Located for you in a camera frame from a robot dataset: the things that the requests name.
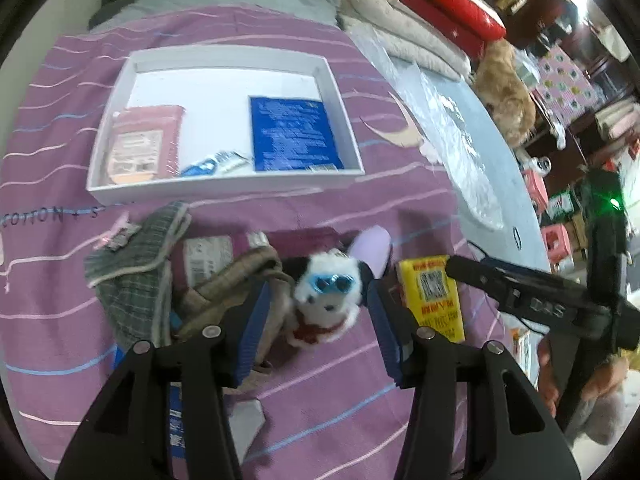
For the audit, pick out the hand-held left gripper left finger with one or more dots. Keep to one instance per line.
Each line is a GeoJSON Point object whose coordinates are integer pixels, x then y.
{"type": "Point", "coordinates": [255, 325]}

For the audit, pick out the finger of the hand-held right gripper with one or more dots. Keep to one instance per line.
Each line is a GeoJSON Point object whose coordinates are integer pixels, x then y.
{"type": "Point", "coordinates": [540, 300]}

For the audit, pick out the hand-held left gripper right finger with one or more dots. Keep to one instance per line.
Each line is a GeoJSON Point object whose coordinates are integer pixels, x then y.
{"type": "Point", "coordinates": [386, 332]}

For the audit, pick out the beige plaid pouch bag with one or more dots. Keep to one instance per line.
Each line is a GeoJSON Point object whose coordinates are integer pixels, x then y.
{"type": "Point", "coordinates": [240, 270]}

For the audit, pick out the yellow packet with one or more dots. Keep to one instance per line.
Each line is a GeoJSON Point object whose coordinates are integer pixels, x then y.
{"type": "Point", "coordinates": [435, 295]}

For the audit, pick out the white plush dog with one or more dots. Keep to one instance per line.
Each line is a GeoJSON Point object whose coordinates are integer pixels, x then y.
{"type": "Point", "coordinates": [325, 305]}

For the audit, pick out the lilac round puff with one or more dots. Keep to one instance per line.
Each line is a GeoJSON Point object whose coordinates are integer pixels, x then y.
{"type": "Point", "coordinates": [372, 247]}

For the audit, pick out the grey plaid cloth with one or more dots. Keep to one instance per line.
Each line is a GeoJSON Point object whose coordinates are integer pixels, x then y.
{"type": "Point", "coordinates": [130, 280]}

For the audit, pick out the blue white small packet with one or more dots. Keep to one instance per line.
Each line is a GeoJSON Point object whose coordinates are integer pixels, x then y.
{"type": "Point", "coordinates": [215, 162]}

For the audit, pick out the blue eye mask packet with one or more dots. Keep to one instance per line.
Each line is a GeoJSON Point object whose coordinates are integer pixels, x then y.
{"type": "Point", "coordinates": [175, 425]}
{"type": "Point", "coordinates": [295, 130]}

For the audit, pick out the pink glitter packet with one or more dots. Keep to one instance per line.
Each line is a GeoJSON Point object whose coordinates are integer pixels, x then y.
{"type": "Point", "coordinates": [145, 140]}

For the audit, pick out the white shallow box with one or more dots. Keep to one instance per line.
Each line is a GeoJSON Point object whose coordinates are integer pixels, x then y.
{"type": "Point", "coordinates": [220, 85]}

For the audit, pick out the person's right hand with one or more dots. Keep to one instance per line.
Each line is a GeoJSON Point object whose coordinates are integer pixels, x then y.
{"type": "Point", "coordinates": [550, 365]}

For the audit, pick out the pink plastic stool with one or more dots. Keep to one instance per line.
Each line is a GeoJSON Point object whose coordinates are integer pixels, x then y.
{"type": "Point", "coordinates": [536, 190]}
{"type": "Point", "coordinates": [557, 242]}

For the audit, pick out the pink packet with white label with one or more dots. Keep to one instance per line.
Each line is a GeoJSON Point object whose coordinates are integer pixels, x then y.
{"type": "Point", "coordinates": [210, 257]}

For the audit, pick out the white plastic bag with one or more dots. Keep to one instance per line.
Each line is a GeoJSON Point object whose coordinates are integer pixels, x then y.
{"type": "Point", "coordinates": [247, 425]}

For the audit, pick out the pink patterned box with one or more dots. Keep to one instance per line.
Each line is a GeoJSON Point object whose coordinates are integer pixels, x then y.
{"type": "Point", "coordinates": [565, 80]}

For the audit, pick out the brown plush toy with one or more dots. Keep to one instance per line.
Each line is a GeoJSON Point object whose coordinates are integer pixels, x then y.
{"type": "Point", "coordinates": [505, 90]}

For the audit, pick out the clear plastic sheet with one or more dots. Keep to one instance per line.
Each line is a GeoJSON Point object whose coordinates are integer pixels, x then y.
{"type": "Point", "coordinates": [450, 135]}

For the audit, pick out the dark wooden cabinet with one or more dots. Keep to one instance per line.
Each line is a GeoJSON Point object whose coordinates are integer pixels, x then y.
{"type": "Point", "coordinates": [535, 10]}

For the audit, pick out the red folded blanket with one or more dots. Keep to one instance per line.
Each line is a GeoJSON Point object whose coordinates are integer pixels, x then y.
{"type": "Point", "coordinates": [460, 5]}

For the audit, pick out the red cushion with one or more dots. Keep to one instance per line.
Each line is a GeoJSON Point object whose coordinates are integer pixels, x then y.
{"type": "Point", "coordinates": [430, 20]}

